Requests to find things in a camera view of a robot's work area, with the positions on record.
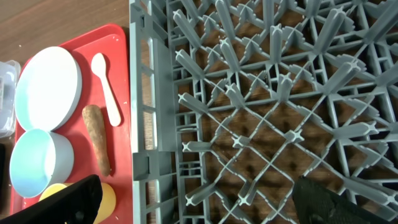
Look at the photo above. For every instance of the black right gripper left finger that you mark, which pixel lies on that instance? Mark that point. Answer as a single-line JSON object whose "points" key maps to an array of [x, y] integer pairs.
{"points": [[77, 203]]}

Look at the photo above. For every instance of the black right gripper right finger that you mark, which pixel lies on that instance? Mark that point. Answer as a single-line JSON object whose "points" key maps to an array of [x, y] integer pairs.
{"points": [[315, 204]]}

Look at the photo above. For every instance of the yellow plastic cup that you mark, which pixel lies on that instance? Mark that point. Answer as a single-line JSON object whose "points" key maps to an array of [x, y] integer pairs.
{"points": [[107, 205]]}

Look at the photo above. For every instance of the light blue bowl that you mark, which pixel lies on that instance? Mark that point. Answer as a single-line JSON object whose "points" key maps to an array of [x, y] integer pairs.
{"points": [[39, 159]]}

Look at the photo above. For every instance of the black waste tray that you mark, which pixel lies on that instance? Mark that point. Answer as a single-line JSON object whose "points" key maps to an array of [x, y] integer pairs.
{"points": [[2, 166]]}

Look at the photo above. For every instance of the grey dishwasher rack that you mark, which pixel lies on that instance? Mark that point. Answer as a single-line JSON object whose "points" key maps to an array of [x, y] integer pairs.
{"points": [[233, 101]]}

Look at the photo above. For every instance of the brown root vegetable stick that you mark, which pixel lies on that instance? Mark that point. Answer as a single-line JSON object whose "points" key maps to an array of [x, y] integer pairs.
{"points": [[94, 122]]}

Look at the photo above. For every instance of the light blue plate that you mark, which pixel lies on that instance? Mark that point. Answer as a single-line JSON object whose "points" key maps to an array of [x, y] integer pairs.
{"points": [[48, 90]]}

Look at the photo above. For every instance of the white plastic spoon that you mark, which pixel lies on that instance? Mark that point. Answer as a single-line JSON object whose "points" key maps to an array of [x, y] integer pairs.
{"points": [[98, 67]]}

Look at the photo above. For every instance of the clear plastic storage box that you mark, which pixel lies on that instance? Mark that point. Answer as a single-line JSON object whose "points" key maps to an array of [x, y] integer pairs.
{"points": [[10, 72]]}

